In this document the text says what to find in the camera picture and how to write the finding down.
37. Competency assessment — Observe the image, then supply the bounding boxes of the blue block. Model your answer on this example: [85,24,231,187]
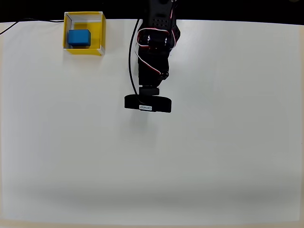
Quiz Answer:
[67,29,92,48]

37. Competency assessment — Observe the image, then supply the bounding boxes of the yellow open paper box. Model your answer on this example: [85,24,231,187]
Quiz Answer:
[62,11,106,57]

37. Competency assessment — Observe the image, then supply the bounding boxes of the red white servo wires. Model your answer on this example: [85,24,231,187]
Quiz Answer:
[134,0,181,78]

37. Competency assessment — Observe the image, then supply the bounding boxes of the black webcam with white label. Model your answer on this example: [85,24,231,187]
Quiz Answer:
[123,87,172,114]

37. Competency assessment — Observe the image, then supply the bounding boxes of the thin black table cable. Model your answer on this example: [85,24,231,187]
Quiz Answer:
[0,18,65,35]

